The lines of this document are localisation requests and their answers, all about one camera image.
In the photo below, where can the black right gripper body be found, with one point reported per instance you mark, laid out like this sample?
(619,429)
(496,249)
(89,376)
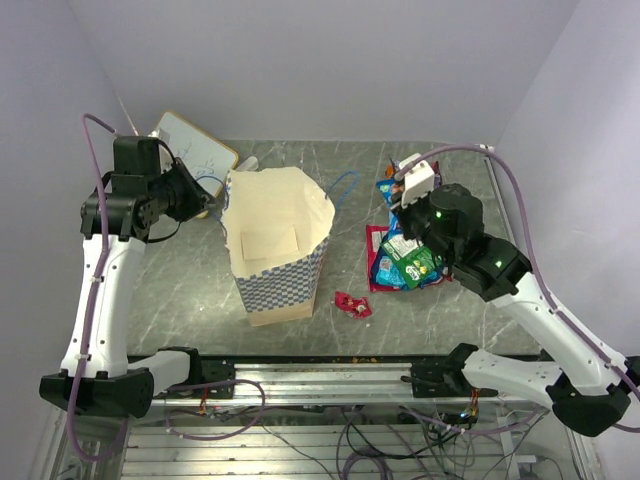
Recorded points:
(416,223)

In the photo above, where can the white marker eraser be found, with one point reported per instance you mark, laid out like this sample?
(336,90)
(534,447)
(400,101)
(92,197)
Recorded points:
(249,164)

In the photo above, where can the yellow framed whiteboard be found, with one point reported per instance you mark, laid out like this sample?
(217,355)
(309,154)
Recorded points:
(207,159)

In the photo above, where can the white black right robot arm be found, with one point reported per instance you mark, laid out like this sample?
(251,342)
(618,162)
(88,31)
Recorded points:
(584,383)

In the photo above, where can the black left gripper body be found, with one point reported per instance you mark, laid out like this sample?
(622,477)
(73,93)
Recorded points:
(178,194)

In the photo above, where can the green snack packet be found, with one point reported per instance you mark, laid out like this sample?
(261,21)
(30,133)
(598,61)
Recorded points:
(416,263)

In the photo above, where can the aluminium rail frame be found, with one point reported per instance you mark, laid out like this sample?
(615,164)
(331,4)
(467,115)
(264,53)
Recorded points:
(287,417)

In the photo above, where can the pink red snack bag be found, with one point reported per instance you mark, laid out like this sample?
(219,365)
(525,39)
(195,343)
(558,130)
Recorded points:
(374,236)

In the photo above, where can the blue M&M's candy packet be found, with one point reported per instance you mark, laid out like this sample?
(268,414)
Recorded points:
(386,188)

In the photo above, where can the light blue snack packet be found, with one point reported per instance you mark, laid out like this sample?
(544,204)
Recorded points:
(384,273)

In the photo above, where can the red small snack packet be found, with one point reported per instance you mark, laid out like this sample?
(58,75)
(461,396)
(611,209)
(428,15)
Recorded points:
(358,308)

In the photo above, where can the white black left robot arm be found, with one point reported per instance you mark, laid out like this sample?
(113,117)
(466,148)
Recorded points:
(95,377)

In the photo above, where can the checkered blue paper bag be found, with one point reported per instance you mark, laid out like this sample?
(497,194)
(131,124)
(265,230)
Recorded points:
(278,223)

